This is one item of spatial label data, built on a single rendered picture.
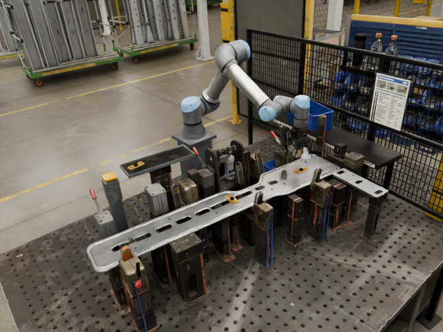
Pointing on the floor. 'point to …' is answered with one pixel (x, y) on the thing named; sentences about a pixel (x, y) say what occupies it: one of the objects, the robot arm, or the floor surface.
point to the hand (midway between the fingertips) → (302, 157)
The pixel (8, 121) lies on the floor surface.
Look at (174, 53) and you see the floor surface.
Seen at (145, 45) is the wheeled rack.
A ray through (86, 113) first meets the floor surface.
